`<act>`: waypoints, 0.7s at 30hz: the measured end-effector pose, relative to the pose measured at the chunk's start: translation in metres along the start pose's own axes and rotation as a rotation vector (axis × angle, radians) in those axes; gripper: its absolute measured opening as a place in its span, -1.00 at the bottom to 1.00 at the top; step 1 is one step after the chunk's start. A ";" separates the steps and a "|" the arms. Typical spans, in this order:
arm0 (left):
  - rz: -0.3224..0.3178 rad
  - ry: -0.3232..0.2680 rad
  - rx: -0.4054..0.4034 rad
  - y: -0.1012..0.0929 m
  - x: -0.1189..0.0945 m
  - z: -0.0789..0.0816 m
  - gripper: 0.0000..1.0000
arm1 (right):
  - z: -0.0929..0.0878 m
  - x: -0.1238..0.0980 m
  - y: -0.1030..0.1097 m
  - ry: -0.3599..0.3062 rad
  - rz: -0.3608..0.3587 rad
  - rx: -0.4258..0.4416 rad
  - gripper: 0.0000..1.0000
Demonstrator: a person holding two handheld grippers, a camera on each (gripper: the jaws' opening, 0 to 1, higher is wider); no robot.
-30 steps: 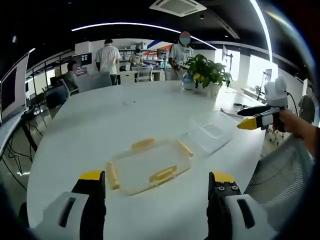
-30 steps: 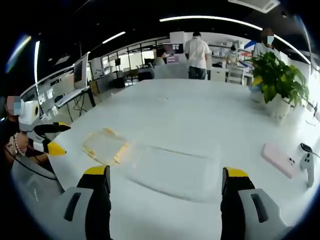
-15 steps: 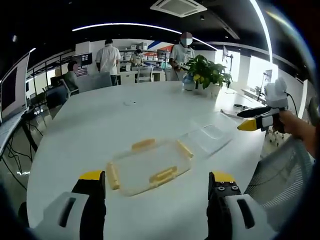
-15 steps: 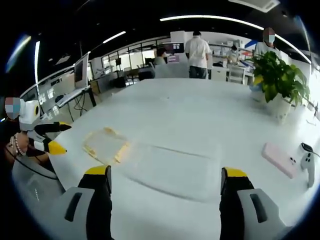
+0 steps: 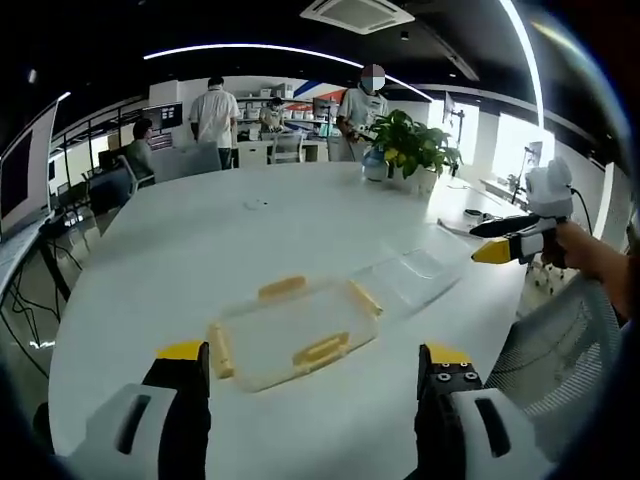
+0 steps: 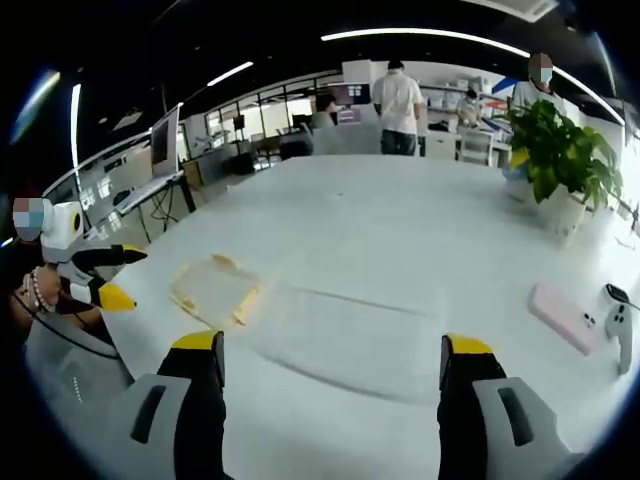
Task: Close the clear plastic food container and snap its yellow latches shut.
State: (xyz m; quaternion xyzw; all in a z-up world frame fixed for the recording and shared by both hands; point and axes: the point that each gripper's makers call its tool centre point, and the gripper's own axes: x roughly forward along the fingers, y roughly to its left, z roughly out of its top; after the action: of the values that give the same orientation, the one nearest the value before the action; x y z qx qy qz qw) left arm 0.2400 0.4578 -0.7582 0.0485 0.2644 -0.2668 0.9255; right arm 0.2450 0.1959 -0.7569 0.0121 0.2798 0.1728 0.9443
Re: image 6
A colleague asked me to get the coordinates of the short ceiling light strip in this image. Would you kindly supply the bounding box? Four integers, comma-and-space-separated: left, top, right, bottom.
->
206, 60, 255, 88
69, 83, 83, 170

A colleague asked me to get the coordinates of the white slatted chair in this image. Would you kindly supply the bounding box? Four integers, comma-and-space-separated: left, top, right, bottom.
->
458, 127, 495, 166

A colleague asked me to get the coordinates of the white handheld controller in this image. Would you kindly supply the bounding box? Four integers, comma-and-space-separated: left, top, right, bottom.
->
603, 302, 637, 377

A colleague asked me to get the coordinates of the small white plant pot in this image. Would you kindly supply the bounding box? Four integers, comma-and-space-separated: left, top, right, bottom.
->
503, 167, 537, 202

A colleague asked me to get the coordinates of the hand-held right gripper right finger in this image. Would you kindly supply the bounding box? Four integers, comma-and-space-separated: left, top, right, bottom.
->
437, 333, 586, 480

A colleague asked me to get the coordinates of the pink bead bracelet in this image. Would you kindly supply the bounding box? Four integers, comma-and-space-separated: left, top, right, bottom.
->
25, 267, 57, 315

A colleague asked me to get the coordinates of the ceiling air vent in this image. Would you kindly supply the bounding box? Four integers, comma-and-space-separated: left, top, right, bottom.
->
513, 0, 560, 22

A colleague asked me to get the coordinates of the white storage shelf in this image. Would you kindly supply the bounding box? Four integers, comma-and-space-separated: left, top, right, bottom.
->
418, 74, 504, 132

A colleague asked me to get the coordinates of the person's left hand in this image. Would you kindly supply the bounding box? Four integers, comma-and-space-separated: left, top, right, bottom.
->
35, 266, 65, 304

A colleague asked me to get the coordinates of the pink smartphone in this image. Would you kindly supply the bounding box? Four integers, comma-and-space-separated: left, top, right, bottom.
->
527, 282, 601, 357

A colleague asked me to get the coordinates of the white side desk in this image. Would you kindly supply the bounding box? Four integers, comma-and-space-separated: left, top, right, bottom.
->
113, 172, 197, 244

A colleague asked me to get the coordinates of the open silver laptop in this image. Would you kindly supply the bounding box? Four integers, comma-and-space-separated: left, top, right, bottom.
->
115, 102, 185, 214

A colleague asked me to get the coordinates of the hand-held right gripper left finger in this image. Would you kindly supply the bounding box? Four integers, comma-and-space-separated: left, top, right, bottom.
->
102, 329, 229, 480

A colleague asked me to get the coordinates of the grey partition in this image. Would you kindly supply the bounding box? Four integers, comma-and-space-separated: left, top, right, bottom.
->
310, 122, 384, 157

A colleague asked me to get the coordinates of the green potted plant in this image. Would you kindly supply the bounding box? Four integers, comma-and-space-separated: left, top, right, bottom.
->
501, 98, 626, 212

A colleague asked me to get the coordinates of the long ceiling light strip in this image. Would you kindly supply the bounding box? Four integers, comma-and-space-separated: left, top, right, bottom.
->
319, 27, 627, 126

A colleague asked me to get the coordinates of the dark wall monitor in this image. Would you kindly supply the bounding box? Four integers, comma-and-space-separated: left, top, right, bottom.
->
329, 83, 372, 107

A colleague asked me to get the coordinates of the small black white device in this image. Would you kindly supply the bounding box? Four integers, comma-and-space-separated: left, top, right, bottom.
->
603, 282, 632, 304

